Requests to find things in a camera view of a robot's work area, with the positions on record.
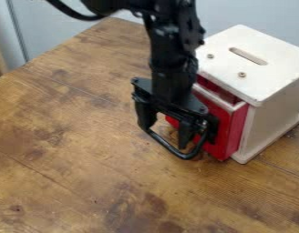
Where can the red drawer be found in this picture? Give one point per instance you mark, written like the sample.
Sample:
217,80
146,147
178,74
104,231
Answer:
230,109

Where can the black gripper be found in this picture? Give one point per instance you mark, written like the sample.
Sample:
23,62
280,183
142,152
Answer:
167,94

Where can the black metal drawer handle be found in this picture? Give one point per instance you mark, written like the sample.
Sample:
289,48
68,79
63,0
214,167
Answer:
174,150

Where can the white wooden drawer cabinet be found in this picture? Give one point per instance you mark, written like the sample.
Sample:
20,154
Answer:
256,67

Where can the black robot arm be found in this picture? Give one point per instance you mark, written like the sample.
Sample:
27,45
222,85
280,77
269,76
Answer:
175,35

